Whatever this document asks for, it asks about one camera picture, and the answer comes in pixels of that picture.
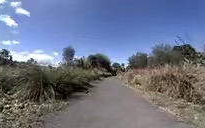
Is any tree on the skyline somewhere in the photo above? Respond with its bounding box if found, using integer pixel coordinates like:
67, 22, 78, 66
0, 48, 14, 64

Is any tall thin tree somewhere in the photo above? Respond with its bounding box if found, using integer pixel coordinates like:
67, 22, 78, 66
62, 45, 76, 66

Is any dry grass verge with tussocks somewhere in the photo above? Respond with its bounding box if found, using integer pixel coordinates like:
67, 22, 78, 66
0, 62, 114, 128

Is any grey asphalt path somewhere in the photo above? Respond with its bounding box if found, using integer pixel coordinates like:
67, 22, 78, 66
39, 75, 191, 128

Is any dark green bushy tree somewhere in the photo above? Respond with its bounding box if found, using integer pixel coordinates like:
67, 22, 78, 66
87, 53, 114, 73

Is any dry brown grass bank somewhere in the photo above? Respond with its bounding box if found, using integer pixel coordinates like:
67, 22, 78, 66
117, 59, 205, 128

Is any group of dark bushes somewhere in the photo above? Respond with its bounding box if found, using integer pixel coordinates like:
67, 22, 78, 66
127, 35, 205, 70

